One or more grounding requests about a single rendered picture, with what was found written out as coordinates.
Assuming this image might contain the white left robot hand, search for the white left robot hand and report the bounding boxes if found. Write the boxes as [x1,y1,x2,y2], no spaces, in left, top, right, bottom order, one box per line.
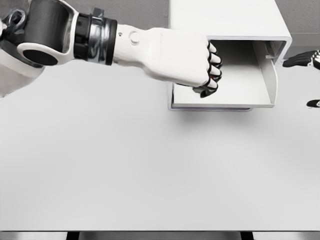
[145,26,224,99]

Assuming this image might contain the black striped right robot hand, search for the black striped right robot hand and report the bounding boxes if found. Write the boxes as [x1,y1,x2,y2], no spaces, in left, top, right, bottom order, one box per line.
[282,49,320,109]

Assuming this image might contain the white cabinet drawer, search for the white cabinet drawer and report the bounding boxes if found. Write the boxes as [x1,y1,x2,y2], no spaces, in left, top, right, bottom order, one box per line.
[167,39,279,111]

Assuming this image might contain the white multi-storey storage cabinet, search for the white multi-storey storage cabinet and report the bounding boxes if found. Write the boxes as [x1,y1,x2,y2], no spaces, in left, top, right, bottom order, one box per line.
[167,0,293,112]

